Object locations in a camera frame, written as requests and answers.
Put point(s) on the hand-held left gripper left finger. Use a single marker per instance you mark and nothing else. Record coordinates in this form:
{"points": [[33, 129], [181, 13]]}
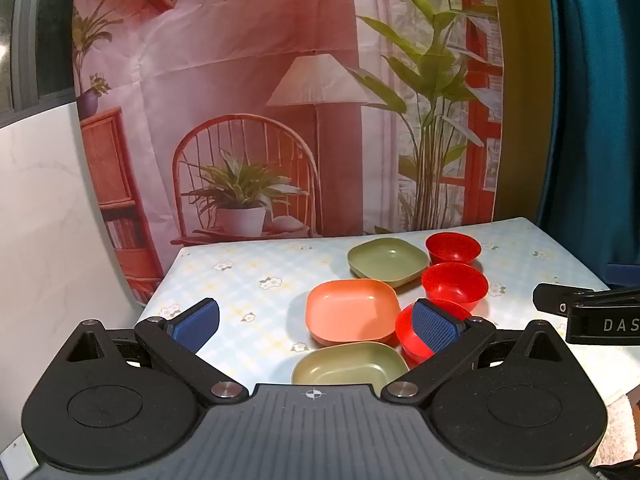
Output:
{"points": [[197, 322]]}

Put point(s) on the red plastic bowl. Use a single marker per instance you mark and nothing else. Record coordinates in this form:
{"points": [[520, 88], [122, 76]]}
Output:
{"points": [[452, 247], [406, 332], [455, 282]]}

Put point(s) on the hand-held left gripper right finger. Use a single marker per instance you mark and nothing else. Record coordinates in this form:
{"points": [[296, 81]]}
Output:
{"points": [[434, 327]]}

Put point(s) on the white marble panel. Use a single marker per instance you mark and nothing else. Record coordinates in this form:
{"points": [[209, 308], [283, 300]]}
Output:
{"points": [[45, 220]]}

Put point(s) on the green square plate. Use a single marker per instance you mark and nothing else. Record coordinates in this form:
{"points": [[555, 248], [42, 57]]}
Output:
{"points": [[350, 366], [387, 260]]}

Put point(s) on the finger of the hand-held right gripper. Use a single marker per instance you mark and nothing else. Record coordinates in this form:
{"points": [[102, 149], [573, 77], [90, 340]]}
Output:
{"points": [[550, 300]]}

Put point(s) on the printed room backdrop cloth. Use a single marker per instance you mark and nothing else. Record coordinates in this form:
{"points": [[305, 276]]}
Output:
{"points": [[225, 85]]}

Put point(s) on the dark window frame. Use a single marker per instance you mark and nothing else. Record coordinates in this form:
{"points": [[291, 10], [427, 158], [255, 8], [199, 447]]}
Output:
{"points": [[35, 35]]}

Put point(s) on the floral checked tablecloth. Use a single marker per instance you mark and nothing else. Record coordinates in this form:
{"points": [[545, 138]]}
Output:
{"points": [[240, 280]]}

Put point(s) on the orange square plate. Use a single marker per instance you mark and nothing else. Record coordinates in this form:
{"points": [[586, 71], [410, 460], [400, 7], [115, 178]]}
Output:
{"points": [[350, 310]]}

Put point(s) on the fuzzy white rug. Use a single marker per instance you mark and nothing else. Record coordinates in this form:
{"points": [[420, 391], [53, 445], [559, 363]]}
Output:
{"points": [[622, 425]]}

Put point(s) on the teal curtain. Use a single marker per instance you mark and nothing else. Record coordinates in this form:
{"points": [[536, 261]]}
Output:
{"points": [[595, 110]]}

